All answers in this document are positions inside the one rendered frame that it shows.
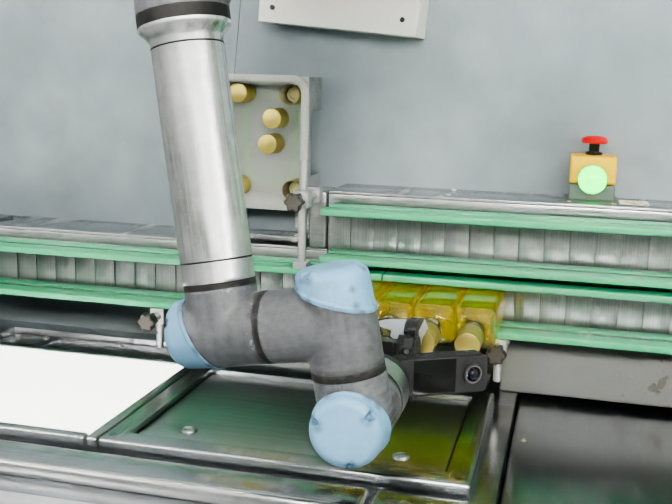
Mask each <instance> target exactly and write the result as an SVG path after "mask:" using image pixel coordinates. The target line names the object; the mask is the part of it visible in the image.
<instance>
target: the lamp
mask: <svg viewBox="0 0 672 504"><path fill-rule="evenodd" d="M607 181H608V177H607V173H606V171H605V170H604V169H603V168H602V167H600V166H598V165H594V164H593V165H587V166H585V167H584V168H582V169H581V171H580V172H579V174H578V185H579V187H580V188H581V189H582V190H583V191H584V192H586V193H589V194H596V193H599V192H601V191H602V190H603V189H604V188H605V187H606V185H607Z"/></svg>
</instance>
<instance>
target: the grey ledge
mask: <svg viewBox="0 0 672 504"><path fill-rule="evenodd" d="M499 389H500V390H502V391H512V392H521V393H531V394H541V395H550V396H560V397H570V398H579V399H589V400H599V401H608V402H618V403H628V404H637V405H647V406H657V407H666V408H672V355H671V354H660V353H649V352H638V351H627V350H615V349H604V348H593V347H582V346H571V345H560V344H549V343H538V342H527V341H516V340H510V344H509V345H508V349H507V356H506V358H505V359H503V361H502V369H501V381H500V387H499Z"/></svg>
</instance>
